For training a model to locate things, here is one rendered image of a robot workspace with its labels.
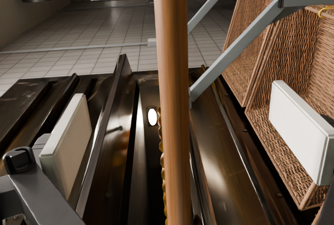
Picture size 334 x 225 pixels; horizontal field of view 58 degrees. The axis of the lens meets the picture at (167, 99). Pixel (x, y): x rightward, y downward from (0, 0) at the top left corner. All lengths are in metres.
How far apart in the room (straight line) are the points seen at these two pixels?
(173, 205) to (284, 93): 0.23
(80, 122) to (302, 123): 0.13
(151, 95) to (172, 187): 1.58
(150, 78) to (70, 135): 1.72
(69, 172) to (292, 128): 0.13
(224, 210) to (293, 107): 0.78
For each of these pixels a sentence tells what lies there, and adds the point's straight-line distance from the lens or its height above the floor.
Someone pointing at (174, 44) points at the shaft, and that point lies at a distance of 0.28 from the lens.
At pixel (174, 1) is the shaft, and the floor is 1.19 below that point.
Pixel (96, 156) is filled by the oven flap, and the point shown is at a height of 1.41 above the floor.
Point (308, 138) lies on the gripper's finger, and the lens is 0.17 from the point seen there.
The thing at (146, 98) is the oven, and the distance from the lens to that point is 1.94.
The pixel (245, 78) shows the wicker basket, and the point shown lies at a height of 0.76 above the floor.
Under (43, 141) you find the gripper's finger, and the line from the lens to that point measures 0.18.
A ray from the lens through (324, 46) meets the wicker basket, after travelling 1.28.
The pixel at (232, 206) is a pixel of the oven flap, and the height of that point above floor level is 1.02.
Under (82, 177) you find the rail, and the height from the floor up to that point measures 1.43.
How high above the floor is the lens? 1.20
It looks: 1 degrees down
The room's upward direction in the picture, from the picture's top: 94 degrees counter-clockwise
